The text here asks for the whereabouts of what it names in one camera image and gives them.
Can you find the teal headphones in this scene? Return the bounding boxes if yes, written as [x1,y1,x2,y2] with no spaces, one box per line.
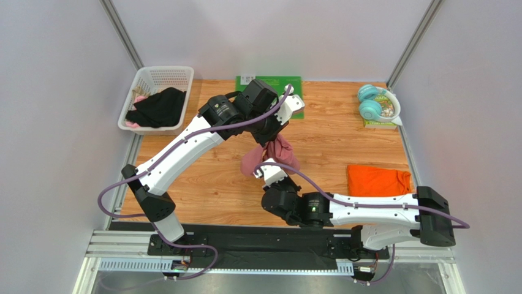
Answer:
[357,84,403,126]

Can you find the green picture book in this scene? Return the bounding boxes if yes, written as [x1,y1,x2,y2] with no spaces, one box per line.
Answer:
[363,94,397,130]

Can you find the folded orange t shirt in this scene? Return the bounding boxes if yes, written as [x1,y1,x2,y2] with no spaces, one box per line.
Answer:
[346,165,412,197]

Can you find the pink t shirt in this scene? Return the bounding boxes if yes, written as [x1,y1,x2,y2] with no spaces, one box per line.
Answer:
[240,134,301,176]

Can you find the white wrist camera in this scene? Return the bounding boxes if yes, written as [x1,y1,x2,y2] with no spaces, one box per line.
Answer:
[253,162,288,187]
[274,94,305,126]

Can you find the pink item in basket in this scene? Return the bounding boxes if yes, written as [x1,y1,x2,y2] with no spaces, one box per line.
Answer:
[124,96,147,129]

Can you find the black garment in basket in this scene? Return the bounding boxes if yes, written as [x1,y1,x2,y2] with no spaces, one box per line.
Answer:
[135,87,186,129]

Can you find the purple cable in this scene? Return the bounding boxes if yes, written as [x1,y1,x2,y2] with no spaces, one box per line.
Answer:
[97,83,295,282]
[253,162,471,285]

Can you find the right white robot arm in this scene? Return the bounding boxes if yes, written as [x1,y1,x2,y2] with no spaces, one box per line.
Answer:
[262,176,456,251]

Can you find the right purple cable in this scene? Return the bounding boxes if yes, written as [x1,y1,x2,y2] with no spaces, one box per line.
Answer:
[253,162,471,285]

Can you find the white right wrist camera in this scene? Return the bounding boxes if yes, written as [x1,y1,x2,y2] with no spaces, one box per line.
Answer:
[253,162,288,187]

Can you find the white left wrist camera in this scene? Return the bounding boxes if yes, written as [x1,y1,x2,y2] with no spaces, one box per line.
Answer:
[274,94,305,126]

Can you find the green cutting mat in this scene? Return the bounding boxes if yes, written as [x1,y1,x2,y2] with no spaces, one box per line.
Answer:
[235,76,304,121]

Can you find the aluminium frame rail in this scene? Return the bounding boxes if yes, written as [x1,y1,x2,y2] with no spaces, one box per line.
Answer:
[83,230,455,275]

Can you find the white plastic basket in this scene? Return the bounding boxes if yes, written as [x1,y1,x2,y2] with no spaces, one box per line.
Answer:
[117,66,194,135]

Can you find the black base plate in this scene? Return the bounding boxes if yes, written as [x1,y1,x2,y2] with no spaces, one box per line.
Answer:
[147,225,390,270]

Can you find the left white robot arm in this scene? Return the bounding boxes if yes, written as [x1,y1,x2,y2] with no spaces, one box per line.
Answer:
[122,79,293,242]

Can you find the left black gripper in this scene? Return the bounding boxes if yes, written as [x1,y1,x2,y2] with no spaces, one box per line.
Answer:
[246,105,289,148]

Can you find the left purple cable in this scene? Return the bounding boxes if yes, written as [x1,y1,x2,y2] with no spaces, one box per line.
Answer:
[97,83,295,282]

